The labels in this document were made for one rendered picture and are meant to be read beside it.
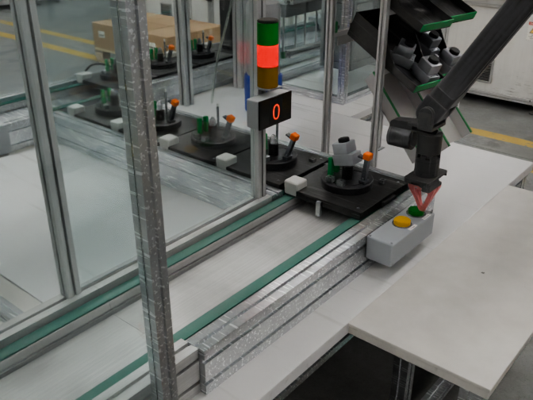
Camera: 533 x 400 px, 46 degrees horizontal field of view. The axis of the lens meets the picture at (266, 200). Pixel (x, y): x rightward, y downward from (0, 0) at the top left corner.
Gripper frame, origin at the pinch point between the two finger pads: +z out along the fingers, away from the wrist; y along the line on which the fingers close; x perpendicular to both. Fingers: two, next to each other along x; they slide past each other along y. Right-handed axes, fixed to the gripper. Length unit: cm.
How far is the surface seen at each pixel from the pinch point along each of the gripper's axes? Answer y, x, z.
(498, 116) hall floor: -372, -109, 98
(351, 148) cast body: -1.6, -22.0, -9.8
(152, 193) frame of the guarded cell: 81, -2, -34
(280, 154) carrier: -3.0, -46.7, -1.3
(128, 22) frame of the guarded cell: 83, -2, -57
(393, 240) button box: 15.6, 1.0, 2.0
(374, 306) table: 27.8, 4.1, 12.1
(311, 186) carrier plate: 5.4, -29.5, 0.8
